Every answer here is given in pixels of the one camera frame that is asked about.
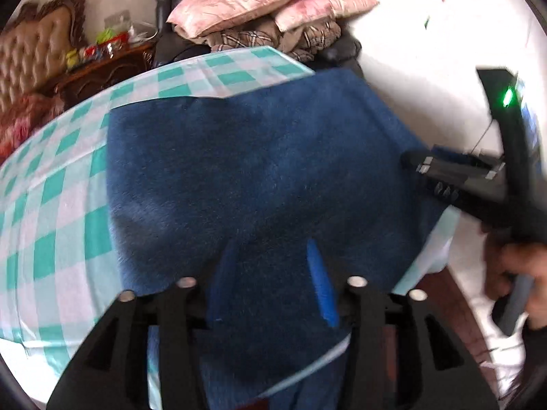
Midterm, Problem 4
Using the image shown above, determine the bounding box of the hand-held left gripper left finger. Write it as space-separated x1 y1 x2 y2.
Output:
46 239 238 410

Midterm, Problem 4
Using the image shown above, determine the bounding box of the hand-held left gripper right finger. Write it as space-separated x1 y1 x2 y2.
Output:
305 239 500 410

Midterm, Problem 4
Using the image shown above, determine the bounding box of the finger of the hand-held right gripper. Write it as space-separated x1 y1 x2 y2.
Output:
421 163 511 223
402 147 505 175

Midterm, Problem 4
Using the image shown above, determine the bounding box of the blue towel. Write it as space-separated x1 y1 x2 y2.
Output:
105 68 447 410

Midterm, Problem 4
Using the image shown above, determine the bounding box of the person's right hand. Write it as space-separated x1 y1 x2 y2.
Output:
485 237 547 329

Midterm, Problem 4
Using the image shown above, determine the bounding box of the green white checkered tablecloth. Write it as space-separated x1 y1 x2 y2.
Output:
0 46 462 410

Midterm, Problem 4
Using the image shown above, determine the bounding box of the brown plaid blanket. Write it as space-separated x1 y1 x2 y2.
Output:
173 19 343 63

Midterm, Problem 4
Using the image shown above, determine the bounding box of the small pink pillow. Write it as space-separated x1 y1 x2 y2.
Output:
273 0 380 32

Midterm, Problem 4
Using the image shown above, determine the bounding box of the carved wooden nightstand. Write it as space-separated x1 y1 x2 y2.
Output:
53 42 155 109

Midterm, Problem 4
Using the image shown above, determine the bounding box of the red floral blanket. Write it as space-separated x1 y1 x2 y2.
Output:
0 93 65 165

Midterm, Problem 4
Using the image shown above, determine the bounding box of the large pink pillow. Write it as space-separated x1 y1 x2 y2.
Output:
166 0 325 39

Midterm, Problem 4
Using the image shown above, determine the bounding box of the red packet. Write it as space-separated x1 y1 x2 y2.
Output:
83 36 129 58

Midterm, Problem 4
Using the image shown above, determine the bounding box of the black leather armchair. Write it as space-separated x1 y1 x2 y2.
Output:
151 0 364 82

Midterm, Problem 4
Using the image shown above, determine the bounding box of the brown tufted headboard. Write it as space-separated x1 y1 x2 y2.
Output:
0 0 88 114

